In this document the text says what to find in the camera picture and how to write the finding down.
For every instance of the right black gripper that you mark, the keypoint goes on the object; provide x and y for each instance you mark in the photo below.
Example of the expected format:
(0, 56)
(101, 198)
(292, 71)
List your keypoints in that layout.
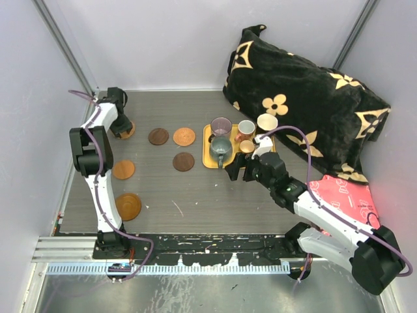
(242, 160)

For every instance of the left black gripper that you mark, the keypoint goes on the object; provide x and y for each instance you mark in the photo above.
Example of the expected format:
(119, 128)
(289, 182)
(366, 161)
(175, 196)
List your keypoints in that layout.
(126, 126)

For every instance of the orange cork coaster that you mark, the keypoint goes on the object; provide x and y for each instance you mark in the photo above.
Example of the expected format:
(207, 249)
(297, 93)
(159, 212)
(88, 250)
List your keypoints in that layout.
(126, 134)

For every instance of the dark brown wooden coaster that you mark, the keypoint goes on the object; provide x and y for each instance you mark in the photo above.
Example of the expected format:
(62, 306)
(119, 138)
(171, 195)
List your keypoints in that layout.
(158, 136)

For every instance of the orange wooden coaster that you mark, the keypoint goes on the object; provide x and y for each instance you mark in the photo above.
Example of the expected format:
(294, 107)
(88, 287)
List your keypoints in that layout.
(123, 169)

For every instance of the light woven coaster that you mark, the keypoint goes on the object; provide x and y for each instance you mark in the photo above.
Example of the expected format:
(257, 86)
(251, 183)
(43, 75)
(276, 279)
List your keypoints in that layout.
(184, 136)

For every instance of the grooved wooden coaster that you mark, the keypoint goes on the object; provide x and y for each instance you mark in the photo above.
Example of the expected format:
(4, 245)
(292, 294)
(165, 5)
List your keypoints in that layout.
(128, 206)

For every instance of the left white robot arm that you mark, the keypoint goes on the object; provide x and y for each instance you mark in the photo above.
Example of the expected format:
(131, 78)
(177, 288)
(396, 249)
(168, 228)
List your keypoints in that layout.
(93, 159)

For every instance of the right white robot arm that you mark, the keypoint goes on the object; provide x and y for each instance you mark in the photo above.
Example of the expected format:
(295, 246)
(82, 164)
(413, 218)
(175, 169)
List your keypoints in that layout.
(371, 255)

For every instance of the small orange cup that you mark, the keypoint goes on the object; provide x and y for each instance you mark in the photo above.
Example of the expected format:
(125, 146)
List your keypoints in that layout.
(246, 146)

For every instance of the purple transparent cup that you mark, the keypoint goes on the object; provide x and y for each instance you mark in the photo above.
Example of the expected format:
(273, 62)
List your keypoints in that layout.
(221, 126)

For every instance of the black cup cream inside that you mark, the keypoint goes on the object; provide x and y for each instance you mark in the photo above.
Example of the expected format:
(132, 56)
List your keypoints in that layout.
(265, 123)

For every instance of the grey mug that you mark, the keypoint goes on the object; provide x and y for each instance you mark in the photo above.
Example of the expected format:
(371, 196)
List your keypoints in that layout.
(220, 150)

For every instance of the pink mug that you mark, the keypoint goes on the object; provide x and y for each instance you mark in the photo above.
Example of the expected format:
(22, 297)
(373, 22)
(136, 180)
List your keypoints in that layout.
(246, 128)

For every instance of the black floral pillow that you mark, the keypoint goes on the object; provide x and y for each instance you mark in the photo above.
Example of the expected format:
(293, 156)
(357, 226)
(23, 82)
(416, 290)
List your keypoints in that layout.
(324, 115)

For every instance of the red patterned bag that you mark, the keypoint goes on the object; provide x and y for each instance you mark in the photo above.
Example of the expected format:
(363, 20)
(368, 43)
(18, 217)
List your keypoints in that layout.
(352, 199)

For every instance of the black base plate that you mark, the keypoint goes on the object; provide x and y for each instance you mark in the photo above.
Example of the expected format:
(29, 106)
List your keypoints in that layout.
(218, 249)

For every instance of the white cable duct rail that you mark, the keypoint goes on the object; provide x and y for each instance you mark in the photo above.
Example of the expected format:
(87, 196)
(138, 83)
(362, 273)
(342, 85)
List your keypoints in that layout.
(120, 269)

